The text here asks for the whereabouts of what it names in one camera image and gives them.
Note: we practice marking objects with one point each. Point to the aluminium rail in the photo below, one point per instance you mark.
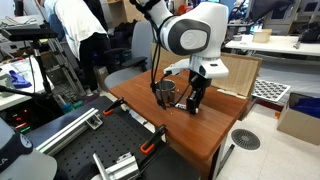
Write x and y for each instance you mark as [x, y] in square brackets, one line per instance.
[89, 120]
[125, 168]

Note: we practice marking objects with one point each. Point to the orange black clamp near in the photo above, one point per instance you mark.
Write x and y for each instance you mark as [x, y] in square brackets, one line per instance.
[150, 144]

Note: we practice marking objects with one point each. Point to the large cardboard box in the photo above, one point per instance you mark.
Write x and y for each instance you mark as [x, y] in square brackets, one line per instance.
[243, 71]

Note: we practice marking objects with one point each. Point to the cardboard box with blue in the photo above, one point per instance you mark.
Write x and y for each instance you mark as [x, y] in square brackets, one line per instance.
[300, 118]

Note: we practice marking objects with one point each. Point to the checkerboard calibration board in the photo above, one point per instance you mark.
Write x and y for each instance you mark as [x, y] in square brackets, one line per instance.
[268, 90]

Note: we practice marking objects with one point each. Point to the person in white shirt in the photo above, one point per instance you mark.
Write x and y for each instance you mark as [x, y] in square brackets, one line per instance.
[73, 20]

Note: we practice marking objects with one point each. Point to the orange black clamp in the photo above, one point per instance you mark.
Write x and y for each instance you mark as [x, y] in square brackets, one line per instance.
[150, 144]
[114, 105]

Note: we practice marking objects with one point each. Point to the white background table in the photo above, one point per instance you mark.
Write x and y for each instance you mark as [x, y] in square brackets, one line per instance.
[276, 44]

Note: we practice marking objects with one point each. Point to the orange black clamp far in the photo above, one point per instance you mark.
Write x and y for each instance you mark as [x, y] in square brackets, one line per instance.
[114, 105]

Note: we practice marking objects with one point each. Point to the round floor drain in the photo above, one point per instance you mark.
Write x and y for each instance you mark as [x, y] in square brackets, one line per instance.
[245, 139]

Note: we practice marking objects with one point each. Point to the silver metal cup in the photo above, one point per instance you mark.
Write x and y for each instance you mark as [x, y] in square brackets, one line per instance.
[165, 90]

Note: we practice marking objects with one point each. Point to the aluminium rail near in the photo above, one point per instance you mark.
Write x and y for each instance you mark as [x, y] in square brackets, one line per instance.
[125, 168]

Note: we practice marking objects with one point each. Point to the aluminium rail far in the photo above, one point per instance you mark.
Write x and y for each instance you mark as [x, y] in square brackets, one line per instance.
[89, 120]

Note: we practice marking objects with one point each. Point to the grey office chair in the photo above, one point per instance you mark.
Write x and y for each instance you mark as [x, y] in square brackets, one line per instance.
[140, 60]

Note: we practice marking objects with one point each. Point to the black perforated breadboard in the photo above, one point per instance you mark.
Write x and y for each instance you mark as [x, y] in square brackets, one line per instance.
[121, 133]

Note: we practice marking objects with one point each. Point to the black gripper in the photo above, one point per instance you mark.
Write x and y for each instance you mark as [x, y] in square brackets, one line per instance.
[199, 85]

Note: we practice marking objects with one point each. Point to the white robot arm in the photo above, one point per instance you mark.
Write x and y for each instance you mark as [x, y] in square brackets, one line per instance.
[198, 33]

